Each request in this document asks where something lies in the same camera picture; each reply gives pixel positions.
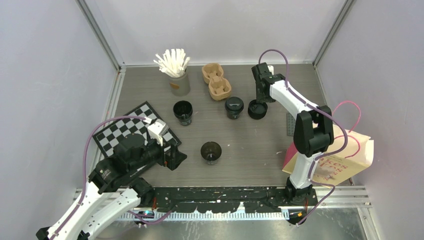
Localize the white paper straws bundle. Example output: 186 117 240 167
153 48 191 78

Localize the black white chessboard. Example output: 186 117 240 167
92 101 161 158

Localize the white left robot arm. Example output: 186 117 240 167
36 134 187 240

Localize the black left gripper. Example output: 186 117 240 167
130 132 188 171

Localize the grey lego baseplate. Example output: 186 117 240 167
286 112 296 137

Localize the single black coffee cup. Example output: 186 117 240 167
226 110 241 120

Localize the paper bag with pink handles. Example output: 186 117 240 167
282 100 374 186

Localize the black coffee lid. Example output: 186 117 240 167
224 96 244 113

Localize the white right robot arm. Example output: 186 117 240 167
251 62 334 205

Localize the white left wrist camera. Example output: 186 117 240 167
143 117 169 147

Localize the brown cardboard cup carrier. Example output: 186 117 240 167
201 63 232 101

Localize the grey straw holder cup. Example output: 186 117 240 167
168 72 191 97

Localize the stack of black cups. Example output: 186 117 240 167
172 100 193 126

